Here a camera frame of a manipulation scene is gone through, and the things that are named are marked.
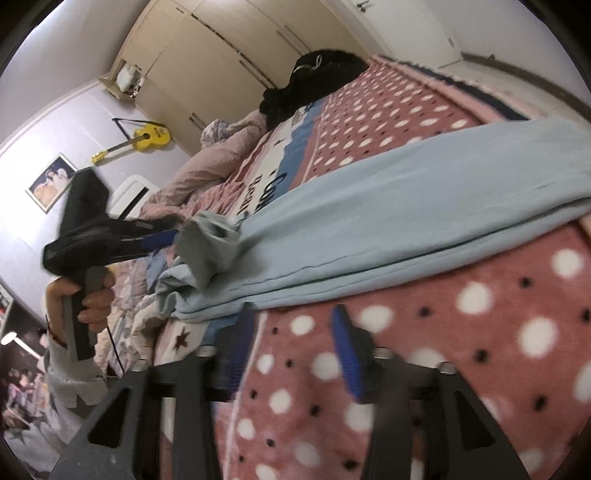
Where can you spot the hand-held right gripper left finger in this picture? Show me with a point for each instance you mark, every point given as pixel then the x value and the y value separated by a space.
pixel 240 350

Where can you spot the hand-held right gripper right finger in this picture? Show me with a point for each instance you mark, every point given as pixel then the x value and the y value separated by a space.
pixel 344 350

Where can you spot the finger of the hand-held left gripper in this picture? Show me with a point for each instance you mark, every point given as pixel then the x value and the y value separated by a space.
pixel 161 240
pixel 157 224

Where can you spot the light blue pants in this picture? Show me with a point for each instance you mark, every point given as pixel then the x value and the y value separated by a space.
pixel 369 230

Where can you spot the person's left forearm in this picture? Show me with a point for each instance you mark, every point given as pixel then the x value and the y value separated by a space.
pixel 69 378

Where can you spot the person's left hand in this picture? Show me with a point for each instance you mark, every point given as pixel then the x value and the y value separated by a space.
pixel 94 307

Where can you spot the white bed headboard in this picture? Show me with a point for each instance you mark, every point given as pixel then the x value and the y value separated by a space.
pixel 131 194

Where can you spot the pink duvet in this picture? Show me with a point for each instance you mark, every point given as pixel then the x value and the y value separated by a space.
pixel 207 170

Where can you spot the yellow guitar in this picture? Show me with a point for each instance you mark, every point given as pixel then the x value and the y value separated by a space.
pixel 150 137

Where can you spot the dotted striped printed blanket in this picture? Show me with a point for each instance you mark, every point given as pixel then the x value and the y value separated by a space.
pixel 461 323

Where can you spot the white folded bedding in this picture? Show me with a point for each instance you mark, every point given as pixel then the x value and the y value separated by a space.
pixel 127 78

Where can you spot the beige wooden wardrobe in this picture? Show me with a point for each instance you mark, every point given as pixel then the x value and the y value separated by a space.
pixel 207 60

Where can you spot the black clothes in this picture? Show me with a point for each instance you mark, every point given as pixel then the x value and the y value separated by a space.
pixel 314 83

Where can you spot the white door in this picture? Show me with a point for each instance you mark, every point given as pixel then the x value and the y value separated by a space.
pixel 415 27

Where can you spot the framed wall photo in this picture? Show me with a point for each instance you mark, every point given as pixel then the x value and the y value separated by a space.
pixel 51 182

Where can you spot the dark wall poster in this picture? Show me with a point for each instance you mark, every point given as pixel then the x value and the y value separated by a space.
pixel 18 369

